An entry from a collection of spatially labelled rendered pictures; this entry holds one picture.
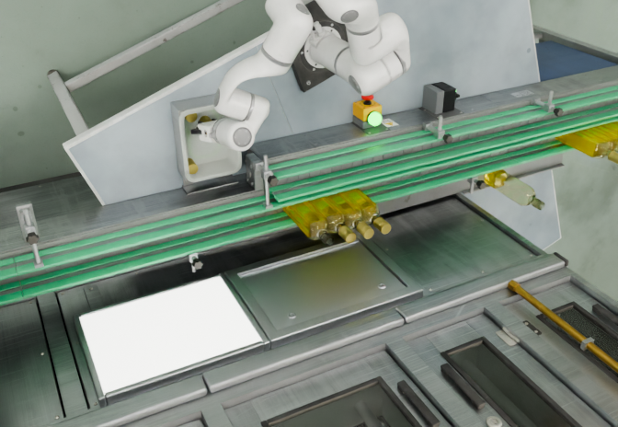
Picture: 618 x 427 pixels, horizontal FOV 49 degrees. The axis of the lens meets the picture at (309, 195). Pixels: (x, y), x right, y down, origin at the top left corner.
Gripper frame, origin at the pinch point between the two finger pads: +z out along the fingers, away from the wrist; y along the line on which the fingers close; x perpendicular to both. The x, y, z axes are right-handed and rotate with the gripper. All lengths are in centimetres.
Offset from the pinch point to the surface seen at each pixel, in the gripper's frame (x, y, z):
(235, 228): -31.4, 2.5, -2.4
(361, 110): -5, 51, 0
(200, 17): 30, 19, 55
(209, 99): 7.3, 1.4, -0.2
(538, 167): -40, 125, 3
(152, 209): -20.8, -20.0, 1.8
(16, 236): -20, -57, 4
